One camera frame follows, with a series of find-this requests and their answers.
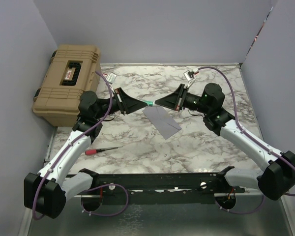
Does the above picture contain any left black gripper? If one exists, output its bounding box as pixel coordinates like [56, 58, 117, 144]
[95, 87, 148, 120]

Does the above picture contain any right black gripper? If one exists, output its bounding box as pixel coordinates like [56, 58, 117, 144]
[156, 84, 210, 115]

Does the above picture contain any green white glue stick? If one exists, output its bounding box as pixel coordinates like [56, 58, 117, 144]
[145, 101, 156, 107]

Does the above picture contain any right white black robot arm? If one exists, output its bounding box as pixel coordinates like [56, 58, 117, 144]
[155, 83, 295, 201]

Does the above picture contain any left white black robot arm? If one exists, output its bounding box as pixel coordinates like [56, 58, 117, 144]
[24, 88, 147, 220]

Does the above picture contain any tan plastic tool case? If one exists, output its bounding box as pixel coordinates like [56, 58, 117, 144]
[32, 44, 101, 127]

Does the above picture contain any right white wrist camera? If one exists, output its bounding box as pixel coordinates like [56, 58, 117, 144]
[183, 70, 199, 88]

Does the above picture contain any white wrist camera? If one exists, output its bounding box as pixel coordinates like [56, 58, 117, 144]
[183, 70, 199, 88]
[106, 72, 117, 84]

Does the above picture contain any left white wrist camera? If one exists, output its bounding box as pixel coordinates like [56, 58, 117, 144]
[106, 72, 117, 84]

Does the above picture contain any red handled screwdriver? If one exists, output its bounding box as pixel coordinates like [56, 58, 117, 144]
[85, 147, 120, 156]

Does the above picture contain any black metal base rail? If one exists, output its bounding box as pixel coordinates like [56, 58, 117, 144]
[81, 168, 244, 206]

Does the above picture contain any aluminium frame rail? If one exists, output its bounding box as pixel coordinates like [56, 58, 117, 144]
[17, 208, 32, 236]

